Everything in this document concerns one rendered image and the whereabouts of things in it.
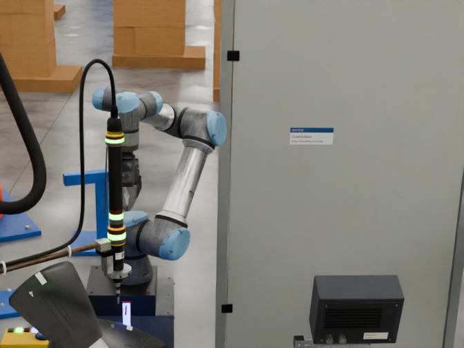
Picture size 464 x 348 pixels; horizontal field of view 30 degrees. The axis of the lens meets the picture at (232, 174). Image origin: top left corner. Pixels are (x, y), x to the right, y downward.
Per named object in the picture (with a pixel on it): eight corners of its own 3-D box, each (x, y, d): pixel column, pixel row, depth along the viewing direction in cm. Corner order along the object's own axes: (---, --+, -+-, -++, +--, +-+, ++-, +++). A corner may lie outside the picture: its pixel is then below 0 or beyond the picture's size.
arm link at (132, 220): (126, 239, 307) (126, 204, 302) (158, 248, 301) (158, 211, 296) (106, 251, 297) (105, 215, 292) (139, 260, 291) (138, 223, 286)
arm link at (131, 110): (146, 93, 258) (129, 99, 251) (146, 128, 262) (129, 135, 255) (123, 89, 262) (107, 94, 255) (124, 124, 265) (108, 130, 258)
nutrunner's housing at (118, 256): (114, 286, 216) (111, 108, 201) (106, 280, 219) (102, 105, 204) (128, 282, 218) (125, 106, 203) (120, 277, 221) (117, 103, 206)
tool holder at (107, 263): (105, 283, 212) (104, 246, 209) (91, 273, 217) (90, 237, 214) (137, 274, 217) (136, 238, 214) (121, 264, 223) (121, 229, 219)
